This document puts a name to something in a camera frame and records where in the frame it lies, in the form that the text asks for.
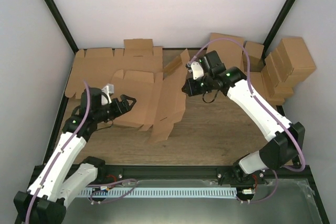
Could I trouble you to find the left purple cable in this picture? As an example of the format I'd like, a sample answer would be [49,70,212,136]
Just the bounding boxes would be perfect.
[25,79,93,224]

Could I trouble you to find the flat cardboard sheet stack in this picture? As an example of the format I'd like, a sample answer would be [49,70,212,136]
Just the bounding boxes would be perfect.
[65,39,163,99]

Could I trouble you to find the large folded cardboard box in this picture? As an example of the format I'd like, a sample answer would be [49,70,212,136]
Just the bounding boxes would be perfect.
[206,33,245,71]

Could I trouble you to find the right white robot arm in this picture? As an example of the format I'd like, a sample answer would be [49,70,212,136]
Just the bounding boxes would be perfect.
[182,51,305,184]

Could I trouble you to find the light blue slotted cable duct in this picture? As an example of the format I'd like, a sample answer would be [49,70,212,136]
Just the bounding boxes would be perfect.
[77,187,237,199]

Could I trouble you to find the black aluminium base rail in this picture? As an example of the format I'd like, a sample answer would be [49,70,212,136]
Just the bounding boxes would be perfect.
[34,165,310,183]

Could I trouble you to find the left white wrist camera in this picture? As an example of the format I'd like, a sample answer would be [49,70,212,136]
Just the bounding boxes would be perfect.
[101,84,114,105]

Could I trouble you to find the right black frame post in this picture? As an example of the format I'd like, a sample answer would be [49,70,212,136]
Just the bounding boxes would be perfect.
[263,0,296,52]

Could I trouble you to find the small folded cardboard box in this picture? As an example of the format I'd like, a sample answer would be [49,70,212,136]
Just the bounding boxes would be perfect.
[245,41,264,72]

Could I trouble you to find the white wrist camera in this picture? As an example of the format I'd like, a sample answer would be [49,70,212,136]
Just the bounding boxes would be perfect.
[101,84,114,105]
[186,61,204,80]

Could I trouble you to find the leaning folded cardboard box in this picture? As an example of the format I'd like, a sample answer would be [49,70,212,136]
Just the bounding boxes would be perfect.
[261,49,296,99]

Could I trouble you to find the tall folded cardboard box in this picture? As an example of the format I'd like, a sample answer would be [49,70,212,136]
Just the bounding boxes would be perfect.
[276,37,316,81]

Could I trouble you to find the black frame post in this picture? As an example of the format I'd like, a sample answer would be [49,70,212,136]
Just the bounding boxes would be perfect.
[44,0,79,54]
[263,0,296,52]

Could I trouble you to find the brown cardboard box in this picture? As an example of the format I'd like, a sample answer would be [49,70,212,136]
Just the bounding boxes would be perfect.
[111,49,190,143]

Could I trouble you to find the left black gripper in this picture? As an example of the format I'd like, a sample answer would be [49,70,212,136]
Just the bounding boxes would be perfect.
[95,95,137,123]

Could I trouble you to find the low cardboard box stack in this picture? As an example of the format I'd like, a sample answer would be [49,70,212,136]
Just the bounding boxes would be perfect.
[266,97,285,106]

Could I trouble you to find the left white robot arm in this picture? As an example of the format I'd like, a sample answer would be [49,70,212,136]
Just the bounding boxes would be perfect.
[14,84,137,223]

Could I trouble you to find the left black frame post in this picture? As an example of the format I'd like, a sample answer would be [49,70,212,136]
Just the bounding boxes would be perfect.
[44,0,79,54]

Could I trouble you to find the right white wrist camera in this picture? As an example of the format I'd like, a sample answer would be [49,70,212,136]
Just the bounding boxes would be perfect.
[186,61,204,80]

